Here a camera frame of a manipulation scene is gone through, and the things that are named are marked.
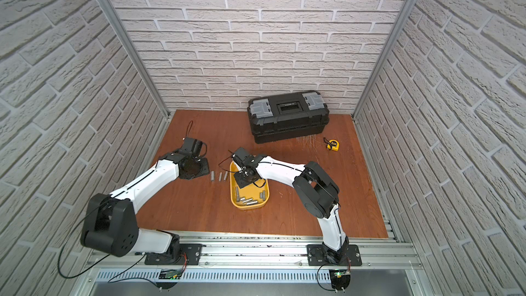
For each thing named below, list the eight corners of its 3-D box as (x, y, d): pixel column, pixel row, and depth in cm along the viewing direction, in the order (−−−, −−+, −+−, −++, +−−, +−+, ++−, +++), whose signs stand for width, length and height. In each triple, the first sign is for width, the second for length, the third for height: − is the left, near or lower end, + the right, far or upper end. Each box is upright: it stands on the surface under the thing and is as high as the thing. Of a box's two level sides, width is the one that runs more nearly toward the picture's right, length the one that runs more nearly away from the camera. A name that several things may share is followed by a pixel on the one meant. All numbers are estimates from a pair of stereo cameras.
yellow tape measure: (325, 151, 106) (327, 147, 103) (323, 140, 110) (324, 137, 108) (338, 151, 106) (340, 148, 104) (336, 140, 110) (337, 137, 108)
